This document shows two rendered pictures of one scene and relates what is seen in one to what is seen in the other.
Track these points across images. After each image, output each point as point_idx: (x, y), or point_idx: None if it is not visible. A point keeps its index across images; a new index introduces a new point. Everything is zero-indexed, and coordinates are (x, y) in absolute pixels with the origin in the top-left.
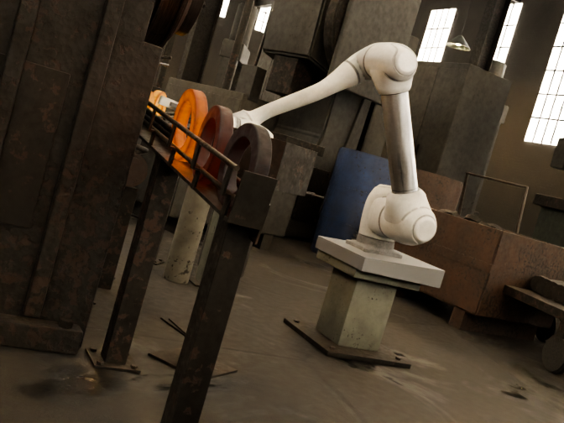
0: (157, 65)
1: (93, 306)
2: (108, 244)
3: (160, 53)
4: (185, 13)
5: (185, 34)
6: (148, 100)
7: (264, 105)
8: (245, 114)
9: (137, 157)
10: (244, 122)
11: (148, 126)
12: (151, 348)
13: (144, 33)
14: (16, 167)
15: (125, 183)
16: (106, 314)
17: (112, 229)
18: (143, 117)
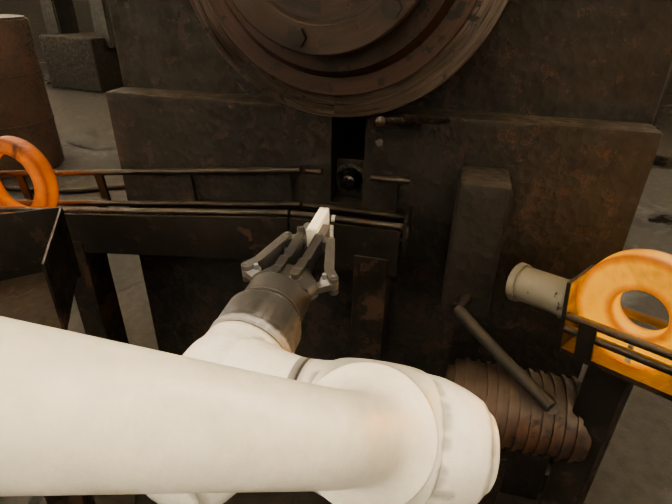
0: (110, 116)
1: (316, 498)
2: (154, 327)
3: (107, 99)
4: (227, 3)
5: (295, 51)
6: (644, 287)
7: (332, 387)
8: (332, 369)
9: (455, 374)
10: (206, 333)
11: (109, 196)
12: (152, 502)
13: (122, 75)
14: None
15: (141, 265)
16: (285, 502)
17: (151, 312)
18: (125, 188)
